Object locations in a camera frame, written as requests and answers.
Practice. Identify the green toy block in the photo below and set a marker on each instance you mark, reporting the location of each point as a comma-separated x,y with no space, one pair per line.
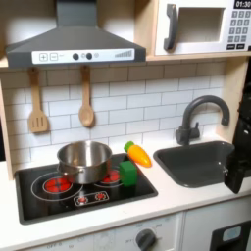
128,173

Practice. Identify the dark grey sink basin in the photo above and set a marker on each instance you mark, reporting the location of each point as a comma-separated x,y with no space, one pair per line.
196,163

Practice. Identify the dark grey tap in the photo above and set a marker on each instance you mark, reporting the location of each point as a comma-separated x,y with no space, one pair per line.
189,127

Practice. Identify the orange toy carrot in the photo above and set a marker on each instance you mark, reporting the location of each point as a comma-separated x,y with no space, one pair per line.
140,156

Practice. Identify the grey oven knob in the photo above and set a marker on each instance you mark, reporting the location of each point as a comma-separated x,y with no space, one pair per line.
145,240

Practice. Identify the white toy microwave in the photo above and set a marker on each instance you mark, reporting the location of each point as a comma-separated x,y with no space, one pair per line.
202,26

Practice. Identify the steel pot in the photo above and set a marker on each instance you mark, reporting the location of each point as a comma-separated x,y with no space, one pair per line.
85,161

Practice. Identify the wooden spoon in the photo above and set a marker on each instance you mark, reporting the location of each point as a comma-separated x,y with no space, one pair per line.
86,114

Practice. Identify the black toy stove top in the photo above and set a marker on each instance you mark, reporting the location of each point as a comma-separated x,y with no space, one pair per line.
49,202

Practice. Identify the grey range hood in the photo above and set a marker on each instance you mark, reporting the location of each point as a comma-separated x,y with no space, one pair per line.
75,42

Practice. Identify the slotted wooden spatula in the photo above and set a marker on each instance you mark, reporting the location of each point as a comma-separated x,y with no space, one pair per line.
37,121

